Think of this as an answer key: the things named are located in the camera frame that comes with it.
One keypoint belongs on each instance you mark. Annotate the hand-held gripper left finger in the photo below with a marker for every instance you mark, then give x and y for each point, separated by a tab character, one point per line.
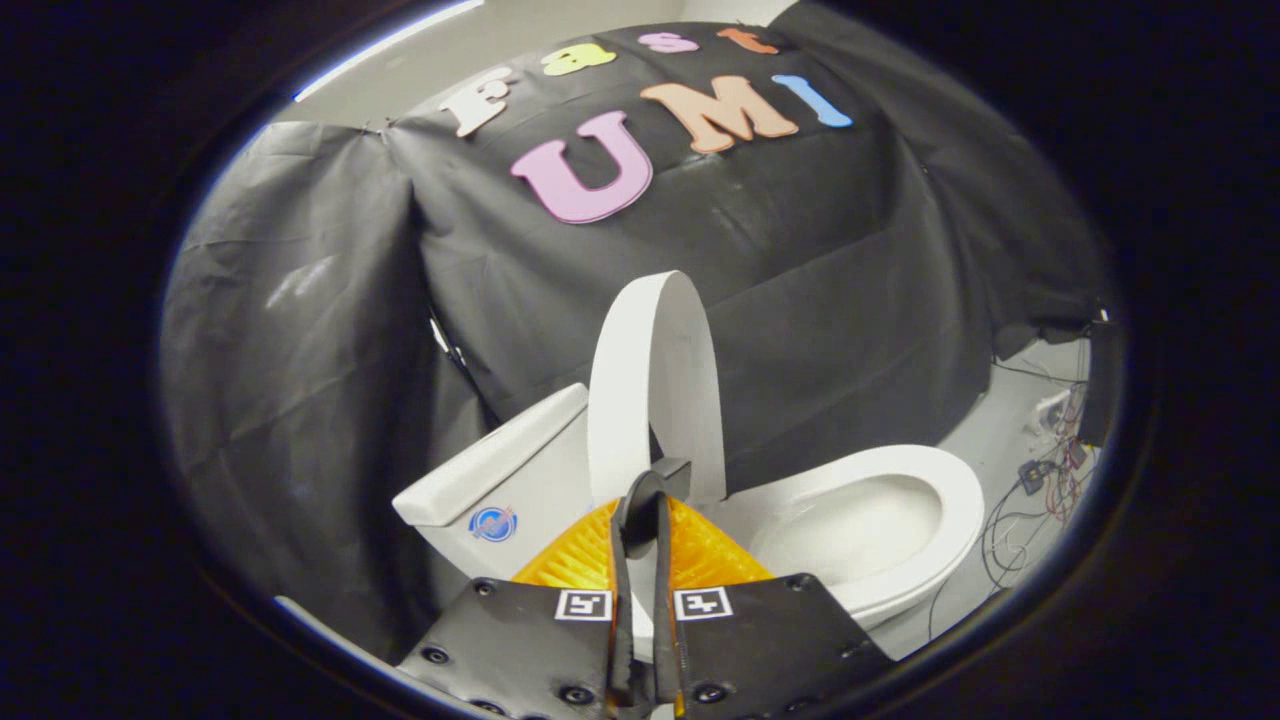
520	640

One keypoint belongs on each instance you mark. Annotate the black power adapter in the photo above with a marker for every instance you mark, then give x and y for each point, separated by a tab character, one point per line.
1033	477

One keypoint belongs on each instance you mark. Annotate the black backdrop cloth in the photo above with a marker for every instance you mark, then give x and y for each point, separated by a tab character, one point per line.
800	250

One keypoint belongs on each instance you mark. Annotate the white power strip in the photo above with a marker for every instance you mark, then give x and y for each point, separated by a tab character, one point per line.
1052	412

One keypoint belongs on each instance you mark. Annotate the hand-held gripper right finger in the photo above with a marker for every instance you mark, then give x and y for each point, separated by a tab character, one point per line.
770	640

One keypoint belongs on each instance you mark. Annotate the white toilet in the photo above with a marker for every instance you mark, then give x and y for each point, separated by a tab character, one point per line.
880	520

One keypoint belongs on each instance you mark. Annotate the white toilet lid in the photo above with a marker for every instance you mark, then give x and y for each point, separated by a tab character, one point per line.
650	350

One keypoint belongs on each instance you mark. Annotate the black box with white label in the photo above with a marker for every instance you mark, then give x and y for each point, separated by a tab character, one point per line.
1105	385

